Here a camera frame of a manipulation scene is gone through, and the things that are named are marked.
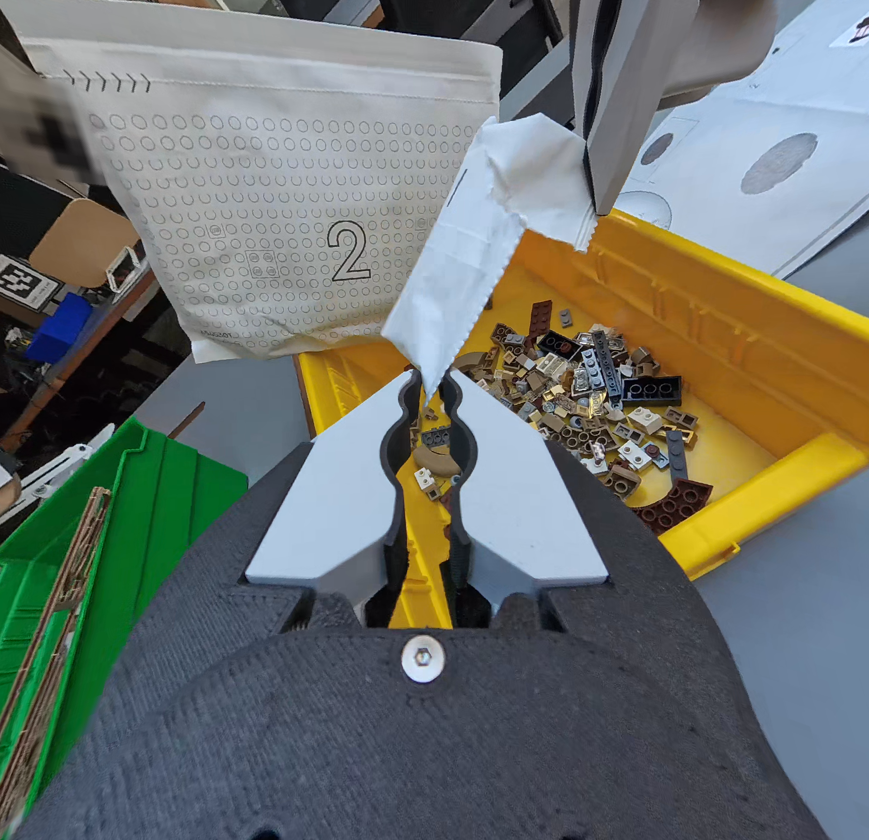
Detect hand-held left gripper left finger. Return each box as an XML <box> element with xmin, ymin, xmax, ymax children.
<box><xmin>244</xmin><ymin>370</ymin><xmax>422</xmax><ymax>627</ymax></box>

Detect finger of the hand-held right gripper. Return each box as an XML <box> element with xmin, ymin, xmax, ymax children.
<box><xmin>585</xmin><ymin>0</ymin><xmax>702</xmax><ymax>217</ymax></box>
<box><xmin>570</xmin><ymin>0</ymin><xmax>615</xmax><ymax>143</ymax></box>

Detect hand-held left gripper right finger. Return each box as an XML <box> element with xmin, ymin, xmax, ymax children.
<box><xmin>440</xmin><ymin>368</ymin><xmax>610</xmax><ymax>627</ymax></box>

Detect pile of toy bricks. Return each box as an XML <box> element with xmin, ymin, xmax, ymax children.
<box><xmin>407</xmin><ymin>300</ymin><xmax>714</xmax><ymax>535</ymax></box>

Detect small white paper bag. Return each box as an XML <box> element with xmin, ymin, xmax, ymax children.
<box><xmin>382</xmin><ymin>115</ymin><xmax>598</xmax><ymax>403</ymax></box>

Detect yellow plastic bin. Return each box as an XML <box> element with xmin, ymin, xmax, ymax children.
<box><xmin>293</xmin><ymin>208</ymin><xmax>869</xmax><ymax>629</ymax></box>

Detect grey desk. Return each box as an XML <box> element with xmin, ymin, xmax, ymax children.
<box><xmin>692</xmin><ymin>222</ymin><xmax>869</xmax><ymax>840</ymax></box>

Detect white instruction booklet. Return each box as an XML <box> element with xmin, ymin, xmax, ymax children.
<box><xmin>614</xmin><ymin>0</ymin><xmax>869</xmax><ymax>280</ymax></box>

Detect grey table wooden edge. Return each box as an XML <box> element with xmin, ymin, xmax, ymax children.
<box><xmin>132</xmin><ymin>351</ymin><xmax>313</xmax><ymax>488</ymax></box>

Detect green plastic bin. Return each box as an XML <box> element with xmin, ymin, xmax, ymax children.
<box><xmin>0</xmin><ymin>415</ymin><xmax>248</xmax><ymax>821</ymax></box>

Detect brown cardboard cutout sheets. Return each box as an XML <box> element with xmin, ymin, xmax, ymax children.
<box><xmin>0</xmin><ymin>487</ymin><xmax>113</xmax><ymax>817</ymax></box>

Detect long grey table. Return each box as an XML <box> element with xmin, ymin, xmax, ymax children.
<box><xmin>0</xmin><ymin>269</ymin><xmax>160</xmax><ymax>447</ymax></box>

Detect blue plastic bin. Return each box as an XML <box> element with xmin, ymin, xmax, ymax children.
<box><xmin>27</xmin><ymin>293</ymin><xmax>92</xmax><ymax>364</ymax></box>

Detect large white paper bag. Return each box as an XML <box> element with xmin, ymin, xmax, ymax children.
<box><xmin>0</xmin><ymin>0</ymin><xmax>503</xmax><ymax>364</ymax></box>

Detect bare plywood board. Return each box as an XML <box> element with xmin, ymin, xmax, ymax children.
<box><xmin>29</xmin><ymin>198</ymin><xmax>140</xmax><ymax>289</ymax></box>

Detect black white marker tag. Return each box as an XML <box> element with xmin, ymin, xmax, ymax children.
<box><xmin>0</xmin><ymin>254</ymin><xmax>62</xmax><ymax>311</ymax></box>

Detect white frame model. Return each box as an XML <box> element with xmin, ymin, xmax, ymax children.
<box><xmin>105</xmin><ymin>239</ymin><xmax>150</xmax><ymax>291</ymax></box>

